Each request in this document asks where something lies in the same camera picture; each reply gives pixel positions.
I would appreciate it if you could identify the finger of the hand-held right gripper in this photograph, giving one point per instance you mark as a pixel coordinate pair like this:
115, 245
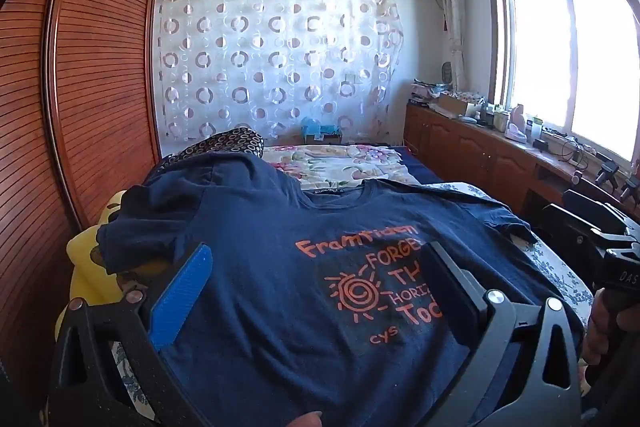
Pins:
570, 229
592, 199

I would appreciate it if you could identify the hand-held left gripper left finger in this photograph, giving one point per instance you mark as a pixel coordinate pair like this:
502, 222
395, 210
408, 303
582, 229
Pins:
181, 298

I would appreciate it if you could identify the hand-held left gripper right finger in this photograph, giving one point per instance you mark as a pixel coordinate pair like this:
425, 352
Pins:
457, 302

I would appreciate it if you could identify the navy printed t-shirt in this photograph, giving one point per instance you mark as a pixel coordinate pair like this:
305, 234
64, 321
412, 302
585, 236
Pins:
280, 307

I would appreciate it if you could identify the person's right hand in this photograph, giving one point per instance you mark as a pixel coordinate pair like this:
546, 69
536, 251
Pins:
596, 332

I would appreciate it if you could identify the person's left hand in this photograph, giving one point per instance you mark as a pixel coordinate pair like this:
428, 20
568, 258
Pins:
306, 420

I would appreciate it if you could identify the blue floral white bed cover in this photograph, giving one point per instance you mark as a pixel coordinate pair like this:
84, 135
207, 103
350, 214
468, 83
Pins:
555, 277

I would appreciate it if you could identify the yellow plush toy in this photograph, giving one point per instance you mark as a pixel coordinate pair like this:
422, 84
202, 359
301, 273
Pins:
87, 257

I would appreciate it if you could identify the long wooden cabinet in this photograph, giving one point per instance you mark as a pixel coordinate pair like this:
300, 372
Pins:
465, 152

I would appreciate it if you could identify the navy bed sheet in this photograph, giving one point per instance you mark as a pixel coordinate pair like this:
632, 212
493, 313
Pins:
425, 167

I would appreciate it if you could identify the circle pattern dark pillow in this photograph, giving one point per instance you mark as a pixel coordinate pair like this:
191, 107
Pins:
225, 142

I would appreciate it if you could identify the cardboard box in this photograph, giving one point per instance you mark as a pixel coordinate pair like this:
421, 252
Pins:
457, 104

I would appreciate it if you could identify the pink floral bedsheet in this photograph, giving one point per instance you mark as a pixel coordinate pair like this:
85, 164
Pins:
330, 164

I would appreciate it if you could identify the pile of small packages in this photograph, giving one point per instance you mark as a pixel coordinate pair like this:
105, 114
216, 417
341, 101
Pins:
424, 93

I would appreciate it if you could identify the blue plastic bag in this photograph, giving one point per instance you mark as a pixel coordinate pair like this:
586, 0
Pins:
317, 127

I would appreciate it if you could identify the tied white window curtain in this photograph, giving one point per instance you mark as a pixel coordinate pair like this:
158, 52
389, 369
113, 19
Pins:
454, 22

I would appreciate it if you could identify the wooden louvered wardrobe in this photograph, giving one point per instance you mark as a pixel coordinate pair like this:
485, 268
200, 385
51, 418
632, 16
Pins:
100, 57

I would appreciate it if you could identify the circle print sheer curtain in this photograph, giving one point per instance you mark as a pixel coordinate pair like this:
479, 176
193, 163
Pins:
280, 57

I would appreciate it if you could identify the wooden frame window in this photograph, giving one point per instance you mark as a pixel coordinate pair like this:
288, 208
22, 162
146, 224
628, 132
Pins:
560, 57

